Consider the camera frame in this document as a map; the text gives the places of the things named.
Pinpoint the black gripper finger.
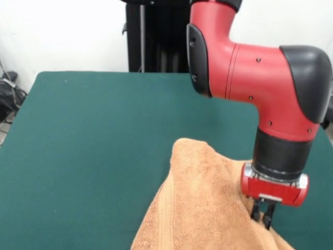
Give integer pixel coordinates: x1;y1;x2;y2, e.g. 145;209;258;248
250;198;262;222
263;203;277;230

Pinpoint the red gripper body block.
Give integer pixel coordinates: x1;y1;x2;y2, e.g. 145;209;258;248
240;162;310;208

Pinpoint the orange terry towel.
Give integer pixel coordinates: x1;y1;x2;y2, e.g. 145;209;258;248
130;137;296;250

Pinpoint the dark green table cloth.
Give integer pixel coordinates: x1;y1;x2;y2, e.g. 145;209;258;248
0;71;333;250

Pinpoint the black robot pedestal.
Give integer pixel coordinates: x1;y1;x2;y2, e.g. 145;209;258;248
121;0;193;73

